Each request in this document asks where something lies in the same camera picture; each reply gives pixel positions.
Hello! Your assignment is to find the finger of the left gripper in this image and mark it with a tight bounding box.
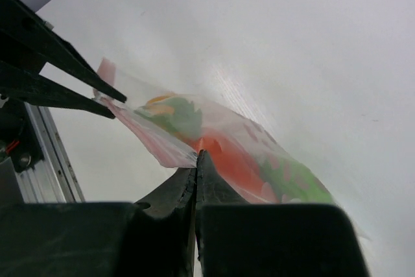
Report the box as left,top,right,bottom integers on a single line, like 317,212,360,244
1,0,126,102
1,62,115,119

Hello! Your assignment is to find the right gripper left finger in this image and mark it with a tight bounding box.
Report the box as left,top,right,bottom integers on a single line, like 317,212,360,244
1,169,197,276

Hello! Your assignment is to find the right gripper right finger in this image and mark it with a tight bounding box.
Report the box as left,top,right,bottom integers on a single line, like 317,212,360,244
196,151,370,276

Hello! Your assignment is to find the orange toy carrot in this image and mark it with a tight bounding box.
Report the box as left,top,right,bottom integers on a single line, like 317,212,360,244
134,95,279,203

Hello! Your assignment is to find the light green toy gourd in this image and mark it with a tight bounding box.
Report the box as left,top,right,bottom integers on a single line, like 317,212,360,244
259,156,335,204

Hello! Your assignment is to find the clear zip top bag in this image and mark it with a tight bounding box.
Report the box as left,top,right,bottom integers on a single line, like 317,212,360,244
92,57,374,242

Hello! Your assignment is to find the yellow toy potato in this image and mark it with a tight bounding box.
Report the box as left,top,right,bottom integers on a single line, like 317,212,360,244
136,93,177,134

